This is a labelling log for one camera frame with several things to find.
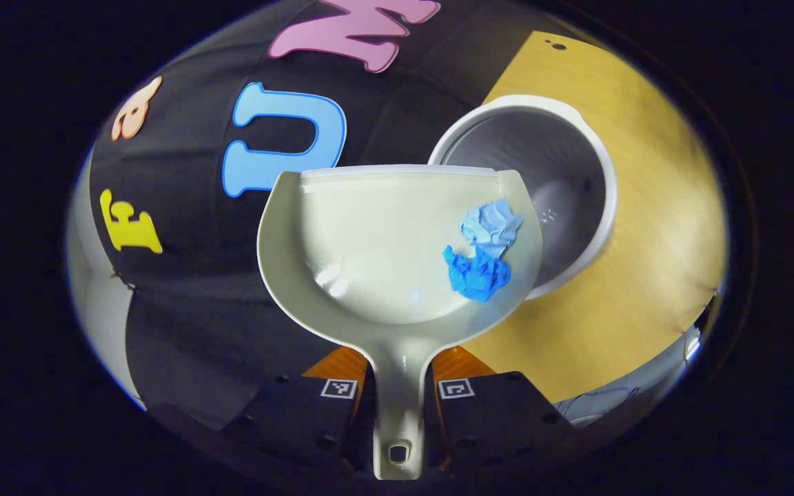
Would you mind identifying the white garbage bin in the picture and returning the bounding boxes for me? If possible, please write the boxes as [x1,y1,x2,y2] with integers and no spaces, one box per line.
[427,94,618,301]

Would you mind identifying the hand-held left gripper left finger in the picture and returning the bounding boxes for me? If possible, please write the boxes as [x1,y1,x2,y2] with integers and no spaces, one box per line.
[220,345,376,476]

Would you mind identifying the grey dustpan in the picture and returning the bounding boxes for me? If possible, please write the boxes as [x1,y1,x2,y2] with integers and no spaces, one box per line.
[257,164,544,481]

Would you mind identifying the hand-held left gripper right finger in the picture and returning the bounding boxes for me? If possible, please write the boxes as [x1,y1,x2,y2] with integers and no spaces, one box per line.
[425,344,576,476]

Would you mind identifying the dark blue paper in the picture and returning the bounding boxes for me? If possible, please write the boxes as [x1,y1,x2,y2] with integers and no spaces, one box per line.
[442,245,511,303]

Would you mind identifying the light blue paper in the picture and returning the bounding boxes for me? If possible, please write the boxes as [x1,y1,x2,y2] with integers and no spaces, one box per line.
[460,199,523,259]

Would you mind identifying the wooden desktop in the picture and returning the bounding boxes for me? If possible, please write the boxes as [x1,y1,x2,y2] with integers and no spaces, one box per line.
[462,30,727,404]

